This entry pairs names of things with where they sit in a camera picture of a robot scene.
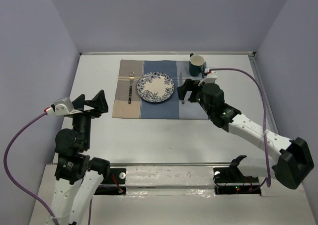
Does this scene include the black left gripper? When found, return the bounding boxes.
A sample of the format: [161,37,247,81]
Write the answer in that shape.
[71,88,109,149]

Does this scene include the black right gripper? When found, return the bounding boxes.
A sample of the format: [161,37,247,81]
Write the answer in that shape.
[177,78,213,116]

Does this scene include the black-handled steak knife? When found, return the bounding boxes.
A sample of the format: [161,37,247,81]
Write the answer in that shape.
[178,72,185,105]

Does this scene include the green mug white inside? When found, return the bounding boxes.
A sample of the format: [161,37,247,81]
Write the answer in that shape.
[188,53,205,76]

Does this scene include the blue floral plate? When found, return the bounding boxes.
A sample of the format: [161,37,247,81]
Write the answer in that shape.
[136,72,175,103]

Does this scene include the blue patchwork cloth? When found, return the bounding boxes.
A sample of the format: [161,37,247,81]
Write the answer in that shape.
[112,60,208,120]

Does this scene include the black-handled fork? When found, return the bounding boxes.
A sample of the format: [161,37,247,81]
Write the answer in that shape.
[128,72,134,104]

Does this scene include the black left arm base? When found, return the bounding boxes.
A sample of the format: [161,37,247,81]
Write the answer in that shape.
[94,167,127,196]

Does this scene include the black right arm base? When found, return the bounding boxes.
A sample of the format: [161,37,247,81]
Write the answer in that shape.
[213,155,261,195]

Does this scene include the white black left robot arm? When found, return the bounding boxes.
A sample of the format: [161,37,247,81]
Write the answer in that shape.
[45,90,110,225]

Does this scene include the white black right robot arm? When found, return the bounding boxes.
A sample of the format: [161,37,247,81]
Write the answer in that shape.
[177,79,314,190]

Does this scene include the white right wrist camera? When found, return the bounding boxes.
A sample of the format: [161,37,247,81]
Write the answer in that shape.
[199,68,218,86]

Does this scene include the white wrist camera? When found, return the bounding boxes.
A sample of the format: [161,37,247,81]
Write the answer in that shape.
[199,68,218,86]
[44,97,81,116]

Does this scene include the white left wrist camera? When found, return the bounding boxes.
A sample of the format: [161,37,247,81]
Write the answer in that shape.
[44,97,81,116]

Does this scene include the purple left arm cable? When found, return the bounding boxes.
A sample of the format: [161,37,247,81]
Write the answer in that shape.
[2,113,120,225]

